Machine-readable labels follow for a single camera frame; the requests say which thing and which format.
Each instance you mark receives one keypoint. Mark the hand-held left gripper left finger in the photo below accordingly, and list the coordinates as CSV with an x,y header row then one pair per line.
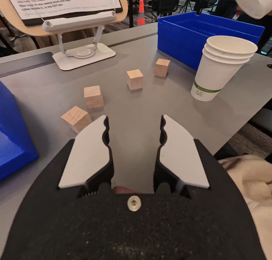
x,y
85,158

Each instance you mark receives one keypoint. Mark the wooden document stand white base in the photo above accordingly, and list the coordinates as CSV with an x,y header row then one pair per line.
x,y
102,49

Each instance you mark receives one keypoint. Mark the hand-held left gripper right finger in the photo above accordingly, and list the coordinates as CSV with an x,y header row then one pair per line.
x,y
182,158

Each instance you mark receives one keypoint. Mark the wooden cube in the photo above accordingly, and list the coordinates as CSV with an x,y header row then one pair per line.
x,y
75,118
135,80
162,67
93,97

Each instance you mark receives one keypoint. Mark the blue plastic bin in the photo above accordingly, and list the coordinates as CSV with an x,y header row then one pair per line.
x,y
12,136
178,41

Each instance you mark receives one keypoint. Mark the orange traffic cone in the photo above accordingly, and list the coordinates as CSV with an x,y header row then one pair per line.
x,y
141,13

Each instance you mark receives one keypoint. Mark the person's beige sweatshirt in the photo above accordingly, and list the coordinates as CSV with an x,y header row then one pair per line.
x,y
255,179

